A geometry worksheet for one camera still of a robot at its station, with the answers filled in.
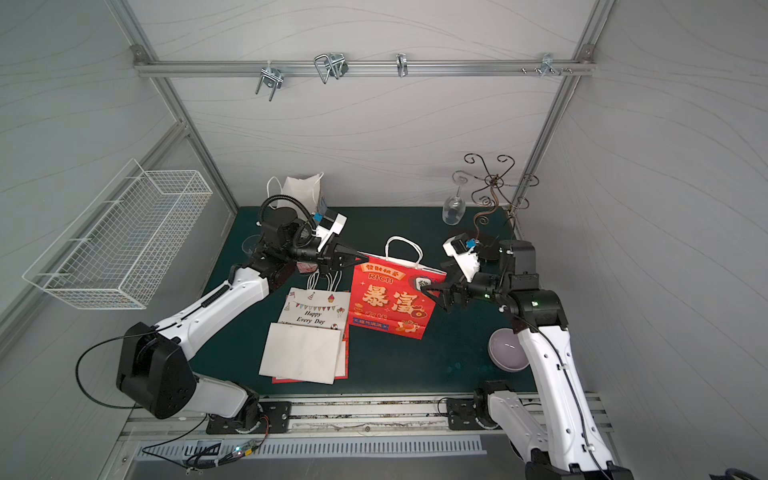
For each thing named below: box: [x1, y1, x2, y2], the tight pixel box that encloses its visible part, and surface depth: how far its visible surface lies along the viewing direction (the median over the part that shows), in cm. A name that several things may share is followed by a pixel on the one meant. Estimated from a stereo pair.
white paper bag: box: [259, 270, 351, 384], surface depth 84 cm
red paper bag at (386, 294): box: [349, 236, 447, 340], surface depth 72 cm
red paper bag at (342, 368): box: [272, 327, 350, 384], surface depth 83 cm
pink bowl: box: [488, 328, 529, 372], surface depth 83 cm
